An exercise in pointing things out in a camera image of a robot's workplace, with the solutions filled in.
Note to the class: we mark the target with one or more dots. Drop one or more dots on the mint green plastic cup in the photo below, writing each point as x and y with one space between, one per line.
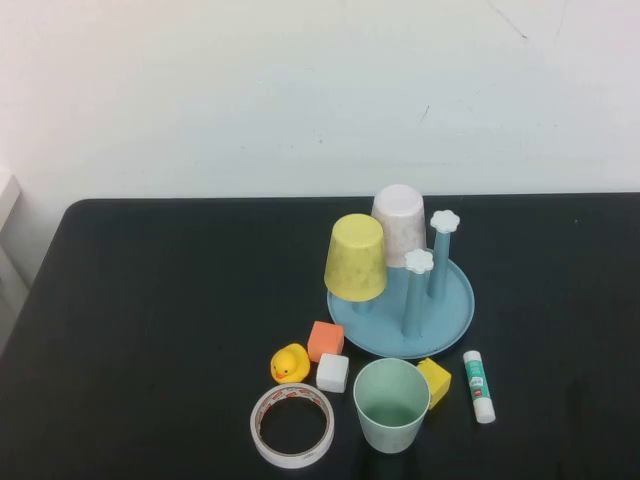
390 432

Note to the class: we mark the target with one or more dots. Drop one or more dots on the yellow plastic cup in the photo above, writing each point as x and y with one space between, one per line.
356 260

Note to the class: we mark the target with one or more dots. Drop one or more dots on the pale pink plastic cup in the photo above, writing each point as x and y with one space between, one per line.
400 220

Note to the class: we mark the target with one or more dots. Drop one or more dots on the blue cup stand with posts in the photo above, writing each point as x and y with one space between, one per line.
440 320

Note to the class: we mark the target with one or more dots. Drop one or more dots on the orange cube block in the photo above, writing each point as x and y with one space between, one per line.
325 340

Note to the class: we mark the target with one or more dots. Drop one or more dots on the yellow rubber duck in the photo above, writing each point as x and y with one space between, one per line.
292 365

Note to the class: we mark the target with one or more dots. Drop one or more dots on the white cube block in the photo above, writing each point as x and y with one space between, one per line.
332 372

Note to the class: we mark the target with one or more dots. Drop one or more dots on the white double-sided tape roll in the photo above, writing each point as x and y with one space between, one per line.
292 392

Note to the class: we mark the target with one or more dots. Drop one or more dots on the yellow cube block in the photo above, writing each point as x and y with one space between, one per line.
437 382

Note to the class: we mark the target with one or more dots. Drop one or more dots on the green and white glue stick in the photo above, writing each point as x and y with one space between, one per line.
477 385

